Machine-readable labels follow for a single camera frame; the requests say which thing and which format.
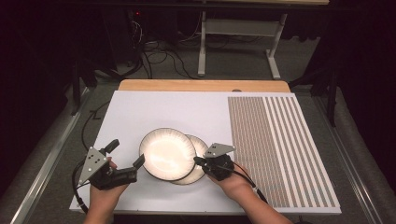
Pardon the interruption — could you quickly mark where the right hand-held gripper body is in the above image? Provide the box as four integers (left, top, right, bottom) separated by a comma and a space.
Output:
201, 142, 236, 182

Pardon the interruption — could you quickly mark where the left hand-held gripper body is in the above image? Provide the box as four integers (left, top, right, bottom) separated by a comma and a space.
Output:
78, 146, 138, 191

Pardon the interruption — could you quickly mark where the white ribbed plate dark rim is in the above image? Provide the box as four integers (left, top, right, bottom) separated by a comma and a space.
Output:
138, 127, 198, 182
172, 133, 210, 186

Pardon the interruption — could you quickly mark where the person's left hand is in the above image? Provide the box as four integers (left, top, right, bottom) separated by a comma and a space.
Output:
89, 157, 130, 208

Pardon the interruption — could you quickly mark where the person's right hand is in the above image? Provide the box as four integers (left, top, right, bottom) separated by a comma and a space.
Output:
207, 161, 260, 202

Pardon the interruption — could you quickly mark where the white board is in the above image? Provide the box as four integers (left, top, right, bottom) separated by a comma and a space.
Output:
68, 90, 343, 217

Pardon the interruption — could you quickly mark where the grey striped mat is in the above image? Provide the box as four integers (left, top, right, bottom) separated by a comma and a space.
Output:
227, 96, 338, 209

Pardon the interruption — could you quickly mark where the black metal stand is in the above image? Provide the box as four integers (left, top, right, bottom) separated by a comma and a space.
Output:
289, 68, 339, 127
70, 59, 82, 117

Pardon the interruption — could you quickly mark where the wooden table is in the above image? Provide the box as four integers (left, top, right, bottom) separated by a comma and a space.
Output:
118, 78, 291, 93

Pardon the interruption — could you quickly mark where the dark cabinet with red light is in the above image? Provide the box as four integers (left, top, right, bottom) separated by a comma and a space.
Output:
102, 8, 144, 69

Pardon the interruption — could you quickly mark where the right hand-held gripper black cable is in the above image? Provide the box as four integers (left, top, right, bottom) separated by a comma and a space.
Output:
218, 161, 269, 204

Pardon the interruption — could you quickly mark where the hand-held gripper black cable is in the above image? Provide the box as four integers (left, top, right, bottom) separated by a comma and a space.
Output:
218, 161, 269, 204
72, 160, 94, 214

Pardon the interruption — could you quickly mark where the left hand-held gripper black cable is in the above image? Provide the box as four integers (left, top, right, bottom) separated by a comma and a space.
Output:
72, 160, 94, 214

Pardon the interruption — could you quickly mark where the aluminium rail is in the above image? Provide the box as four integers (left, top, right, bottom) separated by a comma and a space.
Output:
10, 87, 92, 224
314, 96, 384, 224

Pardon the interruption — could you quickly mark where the black floor cable bundle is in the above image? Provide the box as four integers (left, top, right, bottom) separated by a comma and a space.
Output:
124, 18, 200, 80

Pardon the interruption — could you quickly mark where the white metal desk frame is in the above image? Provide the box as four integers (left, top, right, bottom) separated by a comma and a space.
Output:
197, 10, 289, 80

